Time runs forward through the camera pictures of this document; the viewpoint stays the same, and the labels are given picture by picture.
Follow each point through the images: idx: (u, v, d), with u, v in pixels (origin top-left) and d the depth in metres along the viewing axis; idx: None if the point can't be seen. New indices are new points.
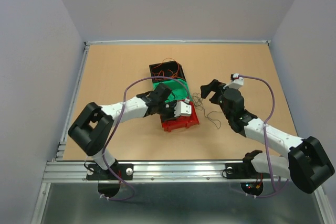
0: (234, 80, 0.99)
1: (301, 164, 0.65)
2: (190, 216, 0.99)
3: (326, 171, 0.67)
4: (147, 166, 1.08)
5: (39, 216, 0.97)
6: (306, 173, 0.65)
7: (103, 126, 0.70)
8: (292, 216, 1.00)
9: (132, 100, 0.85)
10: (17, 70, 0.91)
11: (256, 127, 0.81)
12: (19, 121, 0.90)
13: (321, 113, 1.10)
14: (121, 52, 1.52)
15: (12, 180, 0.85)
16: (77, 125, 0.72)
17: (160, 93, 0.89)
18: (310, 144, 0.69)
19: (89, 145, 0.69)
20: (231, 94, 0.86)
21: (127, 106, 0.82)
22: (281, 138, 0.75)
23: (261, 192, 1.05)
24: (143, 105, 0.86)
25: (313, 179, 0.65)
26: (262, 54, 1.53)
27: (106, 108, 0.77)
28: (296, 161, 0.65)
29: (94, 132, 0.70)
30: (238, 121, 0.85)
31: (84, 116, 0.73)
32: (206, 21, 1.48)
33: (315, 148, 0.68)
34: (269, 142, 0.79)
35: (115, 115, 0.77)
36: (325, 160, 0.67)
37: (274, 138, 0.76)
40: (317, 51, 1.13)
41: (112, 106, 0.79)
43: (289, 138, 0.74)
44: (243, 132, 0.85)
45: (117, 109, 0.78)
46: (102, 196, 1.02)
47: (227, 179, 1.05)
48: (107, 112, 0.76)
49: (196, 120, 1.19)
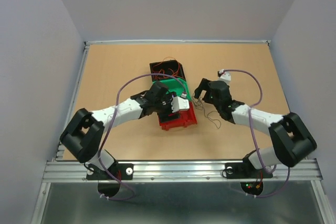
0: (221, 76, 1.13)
1: (281, 137, 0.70)
2: (190, 216, 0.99)
3: (306, 145, 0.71)
4: (147, 166, 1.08)
5: (39, 216, 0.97)
6: (287, 145, 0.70)
7: (93, 133, 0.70)
8: (292, 216, 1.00)
9: (125, 103, 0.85)
10: (17, 70, 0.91)
11: (242, 111, 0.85)
12: (19, 121, 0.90)
13: (321, 113, 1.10)
14: (121, 52, 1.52)
15: (12, 180, 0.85)
16: (69, 132, 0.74)
17: (156, 92, 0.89)
18: (290, 119, 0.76)
19: (81, 151, 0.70)
20: (217, 84, 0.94)
21: (120, 110, 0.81)
22: (264, 117, 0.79)
23: (261, 192, 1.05)
24: (136, 107, 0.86)
25: (292, 149, 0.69)
26: (262, 54, 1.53)
27: (97, 114, 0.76)
28: (276, 134, 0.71)
29: (84, 140, 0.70)
30: (225, 108, 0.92)
31: (75, 123, 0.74)
32: (206, 21, 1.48)
33: (294, 122, 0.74)
34: (254, 123, 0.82)
35: (107, 120, 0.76)
36: (305, 134, 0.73)
37: (258, 117, 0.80)
40: (317, 51, 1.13)
41: (104, 111, 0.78)
43: (271, 116, 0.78)
44: (232, 120, 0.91)
45: (108, 114, 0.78)
46: (102, 196, 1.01)
47: (226, 179, 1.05)
48: (98, 118, 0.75)
49: (193, 120, 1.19)
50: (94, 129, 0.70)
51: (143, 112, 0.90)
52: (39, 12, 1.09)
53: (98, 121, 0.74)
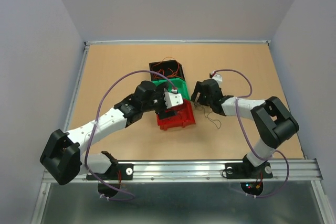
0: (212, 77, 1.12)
1: (262, 118, 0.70)
2: (190, 216, 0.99)
3: (288, 125, 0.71)
4: (147, 166, 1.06)
5: (39, 216, 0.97)
6: (269, 125, 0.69)
7: (68, 158, 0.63)
8: (292, 216, 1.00)
9: (107, 115, 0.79)
10: (17, 70, 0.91)
11: (231, 102, 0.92)
12: (19, 121, 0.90)
13: (321, 113, 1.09)
14: (121, 52, 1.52)
15: (12, 180, 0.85)
16: (46, 156, 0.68)
17: (140, 96, 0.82)
18: (271, 102, 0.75)
19: (61, 176, 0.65)
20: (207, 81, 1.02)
21: (100, 125, 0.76)
22: (249, 103, 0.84)
23: (261, 192, 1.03)
24: (120, 118, 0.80)
25: (273, 128, 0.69)
26: (262, 54, 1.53)
27: (73, 134, 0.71)
28: (258, 115, 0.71)
29: (61, 164, 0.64)
30: (216, 102, 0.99)
31: (51, 146, 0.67)
32: (206, 21, 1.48)
33: (275, 104, 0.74)
34: (241, 110, 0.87)
35: (84, 140, 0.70)
36: (287, 114, 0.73)
37: (243, 104, 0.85)
40: (317, 51, 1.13)
41: (82, 129, 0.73)
43: (254, 102, 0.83)
44: (223, 113, 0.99)
45: (86, 132, 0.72)
46: (102, 196, 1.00)
47: (227, 179, 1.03)
48: (75, 139, 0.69)
49: (192, 120, 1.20)
50: (69, 153, 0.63)
51: (129, 120, 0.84)
52: (40, 13, 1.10)
53: (74, 142, 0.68)
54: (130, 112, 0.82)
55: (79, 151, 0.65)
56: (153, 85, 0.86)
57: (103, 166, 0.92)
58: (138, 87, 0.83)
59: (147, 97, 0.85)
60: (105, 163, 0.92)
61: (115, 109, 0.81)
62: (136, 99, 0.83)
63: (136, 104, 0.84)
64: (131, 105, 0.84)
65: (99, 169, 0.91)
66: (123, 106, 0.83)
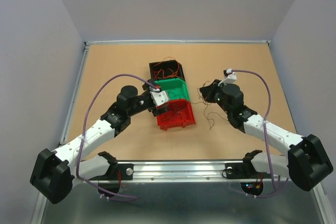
0: (228, 76, 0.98)
1: (301, 163, 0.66)
2: (190, 216, 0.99)
3: (324, 169, 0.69)
4: (144, 166, 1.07)
5: (39, 216, 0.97)
6: (306, 171, 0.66)
7: (58, 177, 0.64)
8: (293, 216, 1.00)
9: (94, 128, 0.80)
10: (17, 70, 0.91)
11: (256, 124, 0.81)
12: (19, 121, 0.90)
13: (321, 112, 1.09)
14: (121, 52, 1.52)
15: (12, 180, 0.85)
16: (36, 176, 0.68)
17: (123, 105, 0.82)
18: (310, 142, 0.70)
19: (53, 194, 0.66)
20: (231, 89, 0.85)
21: (87, 139, 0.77)
22: (282, 136, 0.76)
23: (261, 192, 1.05)
24: (107, 129, 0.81)
25: (311, 176, 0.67)
26: (262, 54, 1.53)
27: (61, 152, 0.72)
28: (298, 161, 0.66)
29: (52, 184, 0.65)
30: (235, 115, 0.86)
31: (40, 167, 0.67)
32: (206, 21, 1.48)
33: (315, 146, 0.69)
34: (270, 140, 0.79)
35: (73, 156, 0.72)
36: (325, 158, 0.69)
37: (274, 135, 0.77)
40: (317, 51, 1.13)
41: (69, 146, 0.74)
43: (289, 136, 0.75)
44: (242, 128, 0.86)
45: (74, 149, 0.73)
46: (102, 196, 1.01)
47: (227, 179, 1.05)
48: (63, 157, 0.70)
49: (192, 119, 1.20)
50: (58, 172, 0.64)
51: (118, 129, 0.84)
52: (40, 13, 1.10)
53: (63, 161, 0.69)
54: (117, 121, 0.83)
55: (69, 169, 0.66)
56: (133, 90, 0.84)
57: (101, 168, 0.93)
58: (117, 96, 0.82)
59: (131, 103, 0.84)
60: (103, 166, 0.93)
61: (102, 120, 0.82)
62: (121, 107, 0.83)
63: (122, 112, 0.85)
64: (117, 113, 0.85)
65: (98, 172, 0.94)
66: (109, 115, 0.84)
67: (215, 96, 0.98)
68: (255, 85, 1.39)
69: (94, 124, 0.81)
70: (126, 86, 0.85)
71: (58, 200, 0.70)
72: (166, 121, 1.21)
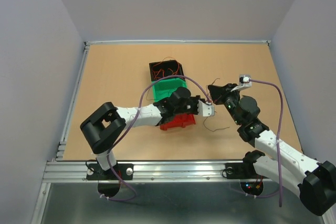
0: (243, 84, 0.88)
1: (316, 192, 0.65)
2: (189, 217, 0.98)
3: None
4: (157, 166, 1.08)
5: (39, 216, 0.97)
6: (319, 200, 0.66)
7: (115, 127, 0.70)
8: (293, 216, 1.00)
9: (148, 108, 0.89)
10: (17, 70, 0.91)
11: (269, 142, 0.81)
12: (19, 123, 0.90)
13: (321, 112, 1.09)
14: (122, 52, 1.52)
15: (12, 179, 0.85)
16: (90, 120, 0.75)
17: (175, 103, 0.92)
18: (325, 169, 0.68)
19: (97, 143, 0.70)
20: (248, 104, 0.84)
21: (143, 112, 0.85)
22: (296, 159, 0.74)
23: (261, 192, 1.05)
24: (157, 114, 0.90)
25: (323, 203, 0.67)
26: (262, 54, 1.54)
27: (121, 111, 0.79)
28: (313, 189, 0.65)
29: (103, 131, 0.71)
30: (247, 128, 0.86)
31: (100, 114, 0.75)
32: (206, 21, 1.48)
33: (329, 173, 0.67)
34: (283, 161, 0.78)
35: (129, 119, 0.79)
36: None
37: (288, 157, 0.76)
40: (317, 51, 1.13)
41: (127, 110, 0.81)
43: (304, 161, 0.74)
44: (252, 142, 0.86)
45: (132, 114, 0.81)
46: (102, 196, 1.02)
47: (227, 179, 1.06)
48: (122, 115, 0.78)
49: (192, 119, 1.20)
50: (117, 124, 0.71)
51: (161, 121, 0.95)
52: (40, 13, 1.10)
53: (121, 117, 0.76)
54: (165, 115, 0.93)
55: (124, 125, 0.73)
56: (186, 91, 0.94)
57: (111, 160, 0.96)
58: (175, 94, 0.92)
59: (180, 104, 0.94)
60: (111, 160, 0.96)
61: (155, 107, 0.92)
62: (170, 104, 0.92)
63: (170, 108, 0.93)
64: (166, 108, 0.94)
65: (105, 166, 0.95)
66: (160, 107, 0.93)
67: (226, 103, 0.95)
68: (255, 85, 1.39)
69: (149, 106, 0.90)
70: (183, 87, 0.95)
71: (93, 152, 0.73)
72: None
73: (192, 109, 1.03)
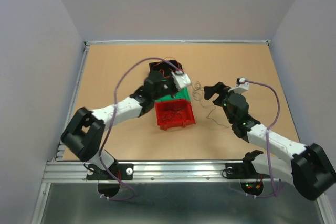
0: (239, 84, 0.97)
1: (306, 174, 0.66)
2: (189, 216, 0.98)
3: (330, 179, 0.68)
4: (146, 166, 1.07)
5: (39, 216, 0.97)
6: (310, 181, 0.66)
7: (94, 132, 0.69)
8: (293, 216, 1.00)
9: (125, 102, 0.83)
10: (17, 70, 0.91)
11: (260, 133, 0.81)
12: (19, 123, 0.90)
13: (321, 112, 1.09)
14: (122, 52, 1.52)
15: (12, 179, 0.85)
16: (69, 131, 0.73)
17: (150, 89, 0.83)
18: (313, 151, 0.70)
19: (82, 151, 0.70)
20: (237, 100, 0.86)
21: (120, 108, 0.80)
22: (284, 145, 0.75)
23: (261, 192, 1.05)
24: (136, 105, 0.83)
25: (315, 186, 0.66)
26: (262, 54, 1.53)
27: (97, 113, 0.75)
28: (302, 171, 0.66)
29: (85, 139, 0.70)
30: (240, 125, 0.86)
31: (75, 122, 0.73)
32: (206, 21, 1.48)
33: (318, 155, 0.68)
34: (273, 149, 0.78)
35: (107, 118, 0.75)
36: (329, 168, 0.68)
37: (276, 144, 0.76)
40: (317, 51, 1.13)
41: (104, 109, 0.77)
43: (292, 145, 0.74)
44: (246, 138, 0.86)
45: (108, 113, 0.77)
46: (102, 196, 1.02)
47: (226, 179, 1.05)
48: (99, 117, 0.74)
49: (192, 119, 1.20)
50: (95, 127, 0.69)
51: (142, 111, 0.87)
52: (40, 14, 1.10)
53: (99, 119, 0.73)
54: (143, 103, 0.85)
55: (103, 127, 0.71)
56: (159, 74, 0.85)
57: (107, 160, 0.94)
58: (147, 81, 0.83)
59: (157, 88, 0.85)
60: (108, 159, 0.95)
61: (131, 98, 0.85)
62: (146, 91, 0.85)
63: (147, 95, 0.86)
64: (143, 96, 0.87)
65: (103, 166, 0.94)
66: (137, 96, 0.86)
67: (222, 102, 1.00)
68: (252, 86, 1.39)
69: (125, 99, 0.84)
70: (153, 71, 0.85)
71: (82, 161, 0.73)
72: (166, 121, 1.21)
73: (171, 88, 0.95)
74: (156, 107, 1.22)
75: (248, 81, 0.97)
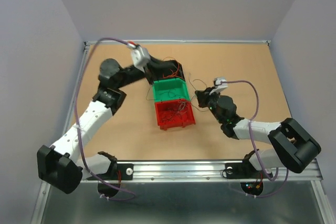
0: (217, 86, 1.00)
1: (281, 142, 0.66)
2: (190, 216, 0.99)
3: (312, 148, 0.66)
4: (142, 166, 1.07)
5: (39, 216, 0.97)
6: (289, 151, 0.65)
7: (64, 171, 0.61)
8: (293, 216, 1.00)
9: (88, 112, 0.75)
10: (17, 70, 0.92)
11: (243, 125, 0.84)
12: (18, 124, 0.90)
13: (321, 112, 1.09)
14: (122, 52, 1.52)
15: (12, 179, 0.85)
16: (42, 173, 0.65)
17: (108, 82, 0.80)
18: (288, 125, 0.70)
19: (63, 186, 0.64)
20: (225, 102, 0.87)
21: (83, 126, 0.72)
22: (263, 126, 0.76)
23: (261, 192, 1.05)
24: (102, 110, 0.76)
25: (296, 155, 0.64)
26: (262, 54, 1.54)
27: (59, 146, 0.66)
28: (276, 140, 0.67)
29: (60, 177, 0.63)
30: (229, 125, 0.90)
31: (42, 164, 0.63)
32: (206, 21, 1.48)
33: (292, 126, 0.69)
34: (255, 135, 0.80)
35: (73, 147, 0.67)
36: (307, 136, 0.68)
37: (258, 128, 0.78)
40: (316, 51, 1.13)
41: (66, 137, 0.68)
43: (270, 125, 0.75)
44: (236, 136, 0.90)
45: (73, 140, 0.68)
46: (102, 196, 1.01)
47: (226, 179, 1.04)
48: (63, 150, 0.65)
49: (192, 119, 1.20)
50: (62, 167, 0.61)
51: (114, 106, 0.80)
52: (39, 14, 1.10)
53: (64, 155, 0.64)
54: (112, 99, 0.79)
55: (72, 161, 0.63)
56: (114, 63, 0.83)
57: (102, 165, 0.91)
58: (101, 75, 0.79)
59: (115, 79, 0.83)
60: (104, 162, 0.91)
61: (95, 102, 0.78)
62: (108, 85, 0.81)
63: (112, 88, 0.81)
64: (109, 92, 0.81)
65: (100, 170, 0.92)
66: (102, 95, 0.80)
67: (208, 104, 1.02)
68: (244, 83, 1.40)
69: (88, 108, 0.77)
70: (106, 62, 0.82)
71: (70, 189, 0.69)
72: (166, 121, 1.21)
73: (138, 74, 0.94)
74: (156, 108, 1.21)
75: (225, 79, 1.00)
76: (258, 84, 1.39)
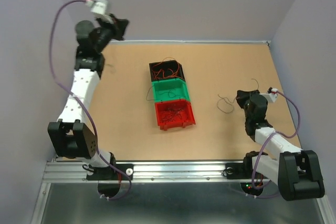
0: (270, 93, 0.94)
1: (288, 166, 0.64)
2: (190, 216, 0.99)
3: (313, 188, 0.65)
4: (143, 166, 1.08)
5: (39, 216, 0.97)
6: (291, 178, 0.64)
7: (81, 137, 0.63)
8: (293, 216, 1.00)
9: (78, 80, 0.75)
10: (17, 70, 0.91)
11: (266, 132, 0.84)
12: (18, 123, 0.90)
13: (321, 112, 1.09)
14: (122, 52, 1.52)
15: (12, 179, 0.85)
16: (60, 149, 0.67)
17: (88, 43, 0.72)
18: (306, 156, 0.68)
19: (87, 150, 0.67)
20: (259, 99, 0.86)
21: (80, 94, 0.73)
22: (283, 145, 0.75)
23: (261, 192, 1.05)
24: (91, 75, 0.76)
25: (295, 183, 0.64)
26: (262, 54, 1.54)
27: (65, 116, 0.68)
28: (285, 161, 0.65)
29: (79, 144, 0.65)
30: (252, 124, 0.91)
31: (56, 139, 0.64)
32: (206, 21, 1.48)
33: (309, 160, 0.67)
34: (271, 146, 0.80)
35: (79, 113, 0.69)
36: (317, 177, 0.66)
37: (276, 142, 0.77)
40: (317, 51, 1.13)
41: (70, 108, 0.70)
43: (289, 147, 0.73)
44: (253, 137, 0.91)
45: (76, 108, 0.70)
46: (102, 196, 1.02)
47: (226, 179, 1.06)
48: (73, 117, 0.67)
49: (192, 120, 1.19)
50: (77, 132, 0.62)
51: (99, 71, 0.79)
52: (39, 14, 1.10)
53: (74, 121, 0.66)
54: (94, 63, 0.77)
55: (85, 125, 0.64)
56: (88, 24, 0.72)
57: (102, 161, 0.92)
58: (77, 36, 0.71)
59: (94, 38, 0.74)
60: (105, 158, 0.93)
61: (78, 71, 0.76)
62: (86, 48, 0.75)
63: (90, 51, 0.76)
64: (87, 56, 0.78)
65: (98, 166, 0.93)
66: (82, 62, 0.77)
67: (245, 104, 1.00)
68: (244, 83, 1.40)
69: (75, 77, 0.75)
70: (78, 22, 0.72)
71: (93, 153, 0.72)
72: (166, 121, 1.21)
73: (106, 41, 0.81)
74: (156, 108, 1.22)
75: (280, 92, 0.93)
76: (258, 84, 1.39)
